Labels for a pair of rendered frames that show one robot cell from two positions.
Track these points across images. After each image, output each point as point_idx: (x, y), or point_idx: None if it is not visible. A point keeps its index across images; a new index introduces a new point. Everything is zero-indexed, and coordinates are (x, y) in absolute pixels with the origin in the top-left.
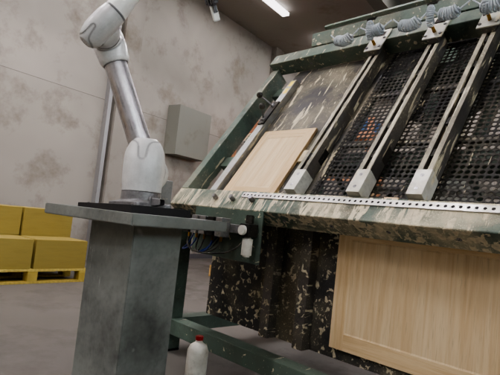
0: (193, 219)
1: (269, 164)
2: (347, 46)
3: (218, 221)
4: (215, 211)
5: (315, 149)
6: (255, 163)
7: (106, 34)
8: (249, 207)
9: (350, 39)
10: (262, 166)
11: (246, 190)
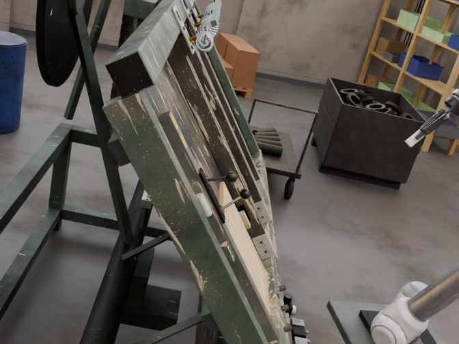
0: (367, 303)
1: (248, 253)
2: (175, 35)
3: (337, 302)
4: None
5: (255, 206)
6: (248, 267)
7: None
8: (282, 295)
9: (209, 43)
10: (250, 262)
11: (266, 294)
